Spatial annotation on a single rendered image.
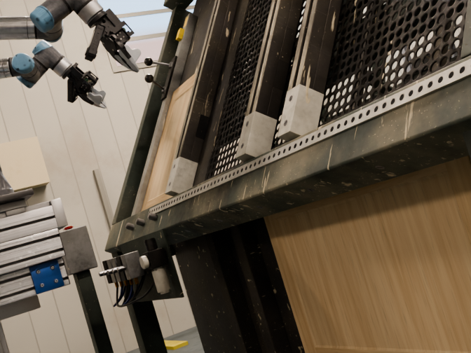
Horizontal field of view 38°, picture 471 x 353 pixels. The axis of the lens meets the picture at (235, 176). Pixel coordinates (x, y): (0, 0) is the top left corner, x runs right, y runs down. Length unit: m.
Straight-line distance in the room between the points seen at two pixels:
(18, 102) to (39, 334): 1.90
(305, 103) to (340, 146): 0.26
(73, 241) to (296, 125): 1.49
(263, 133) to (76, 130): 4.30
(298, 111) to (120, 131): 4.59
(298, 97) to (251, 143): 0.24
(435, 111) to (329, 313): 0.99
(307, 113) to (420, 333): 0.60
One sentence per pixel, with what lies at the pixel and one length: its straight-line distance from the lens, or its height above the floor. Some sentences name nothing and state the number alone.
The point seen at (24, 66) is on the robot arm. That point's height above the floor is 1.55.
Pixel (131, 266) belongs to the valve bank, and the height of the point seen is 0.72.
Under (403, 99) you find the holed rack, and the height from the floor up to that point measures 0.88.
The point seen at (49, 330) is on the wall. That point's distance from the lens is 5.79.
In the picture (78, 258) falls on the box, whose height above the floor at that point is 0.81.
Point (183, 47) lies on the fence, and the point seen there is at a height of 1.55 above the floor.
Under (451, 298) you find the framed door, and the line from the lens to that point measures 1.66.
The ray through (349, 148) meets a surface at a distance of 1.39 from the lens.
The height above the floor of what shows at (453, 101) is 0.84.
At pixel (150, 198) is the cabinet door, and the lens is 2.74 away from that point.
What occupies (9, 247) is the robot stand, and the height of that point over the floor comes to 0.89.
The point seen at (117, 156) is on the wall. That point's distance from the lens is 6.09.
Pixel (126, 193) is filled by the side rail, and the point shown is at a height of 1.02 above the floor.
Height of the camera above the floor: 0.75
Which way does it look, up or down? 4 degrees up
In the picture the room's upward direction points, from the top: 17 degrees counter-clockwise
